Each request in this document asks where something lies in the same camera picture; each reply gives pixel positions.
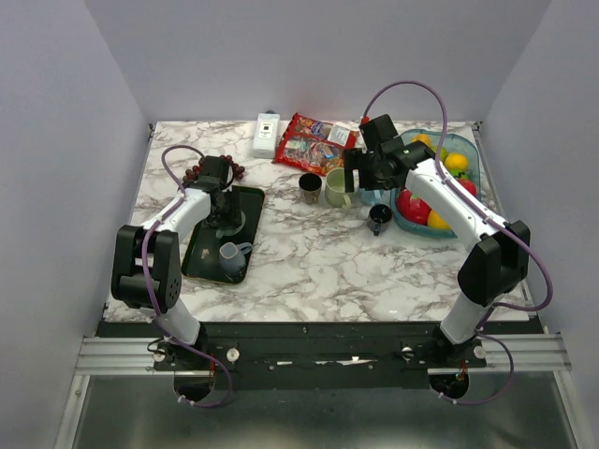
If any yellow lemon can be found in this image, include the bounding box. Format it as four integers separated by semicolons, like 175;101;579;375
427;210;451;230

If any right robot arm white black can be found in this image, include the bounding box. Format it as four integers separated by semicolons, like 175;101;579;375
343;115;531;367

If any grey blue mug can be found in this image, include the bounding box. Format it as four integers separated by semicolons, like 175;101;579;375
219;242;253;277

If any aluminium rail frame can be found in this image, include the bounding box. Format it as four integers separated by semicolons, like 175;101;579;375
55;319;585;448

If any light green mug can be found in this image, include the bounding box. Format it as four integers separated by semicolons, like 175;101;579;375
325;167;353;210

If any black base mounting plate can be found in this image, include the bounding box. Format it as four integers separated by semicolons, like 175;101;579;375
95;320;488;391

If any dark blue mug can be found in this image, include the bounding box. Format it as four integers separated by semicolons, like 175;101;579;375
367;204;393;237

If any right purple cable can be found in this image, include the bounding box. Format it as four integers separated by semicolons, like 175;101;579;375
359;80;554;406

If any red apple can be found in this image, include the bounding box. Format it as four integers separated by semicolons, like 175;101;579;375
458;178;477;196

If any teal plastic fruit bowl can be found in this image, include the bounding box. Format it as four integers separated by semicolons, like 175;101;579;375
388;129;481;239

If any light blue mug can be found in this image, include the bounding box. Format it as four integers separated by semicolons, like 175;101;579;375
358;189;390;207

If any purple cable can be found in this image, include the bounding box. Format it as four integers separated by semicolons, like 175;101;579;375
359;80;554;406
139;144;235;409

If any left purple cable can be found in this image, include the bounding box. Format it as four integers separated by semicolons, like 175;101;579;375
139;144;235;409

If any red dragon fruit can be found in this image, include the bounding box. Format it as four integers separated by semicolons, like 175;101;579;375
396;189;431;225

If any red grape bunch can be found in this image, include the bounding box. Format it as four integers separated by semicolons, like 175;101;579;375
183;155;245;182

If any white power strip box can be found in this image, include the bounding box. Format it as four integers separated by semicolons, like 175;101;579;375
250;111;280;159

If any red snack bag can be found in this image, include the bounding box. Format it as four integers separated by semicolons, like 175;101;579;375
272;113;358;176

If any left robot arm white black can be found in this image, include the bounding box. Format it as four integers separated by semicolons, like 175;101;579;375
110;156;244;369

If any brown striped mug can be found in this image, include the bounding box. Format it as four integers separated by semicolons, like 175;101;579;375
299;173;322;205

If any green teal mug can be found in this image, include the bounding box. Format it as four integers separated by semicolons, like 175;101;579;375
215;211;246;239

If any dark green tray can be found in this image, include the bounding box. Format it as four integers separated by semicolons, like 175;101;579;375
182;186;265;284

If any yellow orange fruit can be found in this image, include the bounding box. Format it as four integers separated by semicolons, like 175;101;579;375
445;152;469;172

